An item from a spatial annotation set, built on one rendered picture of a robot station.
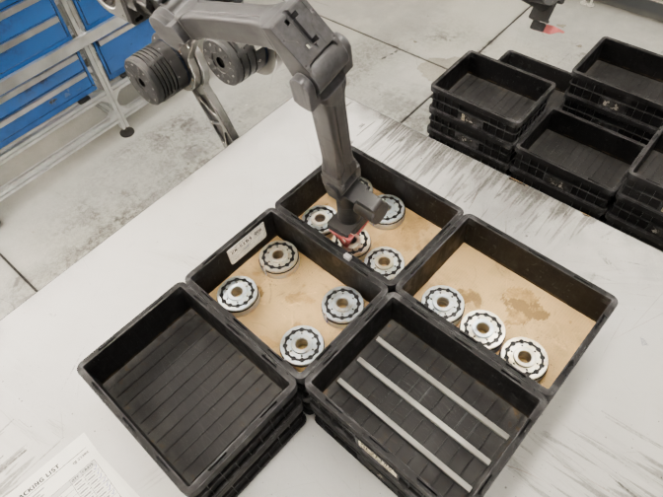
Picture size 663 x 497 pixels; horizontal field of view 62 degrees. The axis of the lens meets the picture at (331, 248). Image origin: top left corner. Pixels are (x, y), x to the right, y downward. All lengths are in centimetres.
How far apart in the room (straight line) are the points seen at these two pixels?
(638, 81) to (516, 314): 155
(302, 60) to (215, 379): 77
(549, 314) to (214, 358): 80
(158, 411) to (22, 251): 178
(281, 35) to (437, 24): 301
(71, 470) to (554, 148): 202
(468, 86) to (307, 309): 145
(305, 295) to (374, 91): 205
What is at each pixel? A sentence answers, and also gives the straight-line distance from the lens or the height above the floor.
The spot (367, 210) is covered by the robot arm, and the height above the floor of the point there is 106.
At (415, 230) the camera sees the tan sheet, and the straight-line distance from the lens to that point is 149.
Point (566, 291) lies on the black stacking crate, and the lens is 140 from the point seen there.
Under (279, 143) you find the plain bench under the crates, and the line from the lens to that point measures 195.
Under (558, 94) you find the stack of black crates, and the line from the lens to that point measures 292.
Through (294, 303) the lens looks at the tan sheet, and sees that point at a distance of 138.
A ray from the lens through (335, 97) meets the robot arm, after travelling 94.
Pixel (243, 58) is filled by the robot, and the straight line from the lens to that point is 154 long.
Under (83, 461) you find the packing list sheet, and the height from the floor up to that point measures 70.
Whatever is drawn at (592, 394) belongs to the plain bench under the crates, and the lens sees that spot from 149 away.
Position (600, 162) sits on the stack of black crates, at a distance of 246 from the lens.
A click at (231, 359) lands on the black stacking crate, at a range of 134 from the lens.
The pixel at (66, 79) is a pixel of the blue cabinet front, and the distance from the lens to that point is 305.
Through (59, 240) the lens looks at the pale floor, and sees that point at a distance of 294.
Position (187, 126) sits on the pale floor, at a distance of 323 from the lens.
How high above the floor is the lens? 200
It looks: 53 degrees down
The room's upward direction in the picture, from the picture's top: 6 degrees counter-clockwise
